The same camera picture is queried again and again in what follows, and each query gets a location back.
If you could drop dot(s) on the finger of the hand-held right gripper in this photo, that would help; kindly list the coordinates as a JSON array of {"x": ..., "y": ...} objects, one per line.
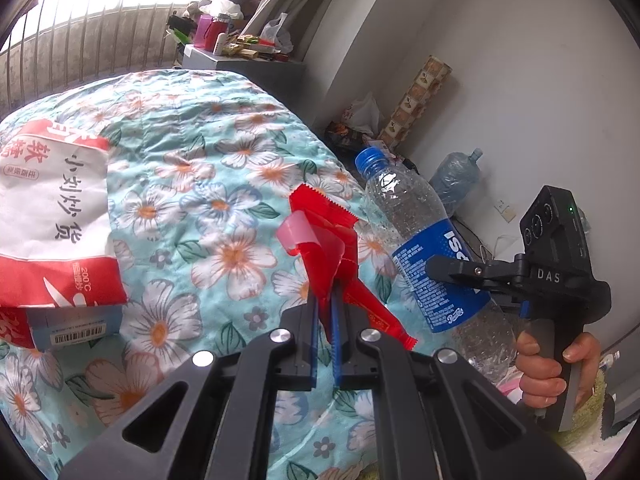
[
  {"x": 470, "y": 270},
  {"x": 507, "y": 297}
]

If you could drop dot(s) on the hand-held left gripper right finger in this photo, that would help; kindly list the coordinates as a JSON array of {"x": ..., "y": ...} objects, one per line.
[{"x": 336, "y": 345}]

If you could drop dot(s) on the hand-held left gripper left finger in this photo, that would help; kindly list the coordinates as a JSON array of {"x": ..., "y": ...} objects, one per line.
[{"x": 313, "y": 345}]

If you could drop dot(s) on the clear plastic bottle blue label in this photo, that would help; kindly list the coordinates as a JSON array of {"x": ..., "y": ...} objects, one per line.
[{"x": 425, "y": 240}]

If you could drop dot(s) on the red plastic wrapper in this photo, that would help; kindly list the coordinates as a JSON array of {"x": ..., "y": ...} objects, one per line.
[{"x": 325, "y": 245}]

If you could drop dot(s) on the red and white paper bag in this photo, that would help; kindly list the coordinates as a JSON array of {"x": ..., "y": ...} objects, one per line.
[{"x": 55, "y": 210}]

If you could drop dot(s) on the person's right hand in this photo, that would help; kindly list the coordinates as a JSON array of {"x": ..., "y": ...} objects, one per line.
[{"x": 537, "y": 370}]

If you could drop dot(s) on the large clear water jug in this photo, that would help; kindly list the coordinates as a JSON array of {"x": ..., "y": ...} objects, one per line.
[{"x": 457, "y": 180}]

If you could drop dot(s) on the green fuzzy cloth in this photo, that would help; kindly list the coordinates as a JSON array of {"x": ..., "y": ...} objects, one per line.
[{"x": 592, "y": 410}]

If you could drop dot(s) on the tall patterned box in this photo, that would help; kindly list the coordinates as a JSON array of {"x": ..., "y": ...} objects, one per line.
[{"x": 415, "y": 100}]

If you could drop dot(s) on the dark snack bag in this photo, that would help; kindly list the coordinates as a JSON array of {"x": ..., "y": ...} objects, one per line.
[{"x": 345, "y": 135}]

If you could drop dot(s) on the white and orange plastic bag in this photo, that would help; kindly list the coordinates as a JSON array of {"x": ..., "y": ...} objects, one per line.
[{"x": 362, "y": 112}]

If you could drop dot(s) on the floral blanket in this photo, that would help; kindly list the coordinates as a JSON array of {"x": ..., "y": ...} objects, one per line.
[{"x": 210, "y": 160}]

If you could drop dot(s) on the grey cabinet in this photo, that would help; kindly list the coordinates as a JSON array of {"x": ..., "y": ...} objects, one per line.
[{"x": 240, "y": 62}]

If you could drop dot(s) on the pile of snack packets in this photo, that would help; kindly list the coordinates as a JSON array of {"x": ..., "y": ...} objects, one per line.
[{"x": 255, "y": 50}]

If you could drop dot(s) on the small white bottle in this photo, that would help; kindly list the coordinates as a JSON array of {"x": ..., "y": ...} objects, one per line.
[{"x": 220, "y": 45}]

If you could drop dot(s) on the red bottle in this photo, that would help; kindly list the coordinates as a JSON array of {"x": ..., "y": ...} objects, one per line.
[{"x": 220, "y": 27}]

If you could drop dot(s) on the pink bottle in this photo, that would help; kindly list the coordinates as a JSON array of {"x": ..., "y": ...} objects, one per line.
[{"x": 204, "y": 32}]

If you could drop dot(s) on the pile of clothes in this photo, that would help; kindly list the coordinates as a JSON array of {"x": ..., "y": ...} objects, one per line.
[{"x": 225, "y": 0}]

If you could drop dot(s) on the metal balcony railing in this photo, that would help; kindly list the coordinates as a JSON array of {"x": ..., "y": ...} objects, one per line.
[{"x": 75, "y": 45}]

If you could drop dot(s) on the white wall outlet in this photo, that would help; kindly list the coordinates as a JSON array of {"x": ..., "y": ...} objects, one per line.
[{"x": 506, "y": 211}]

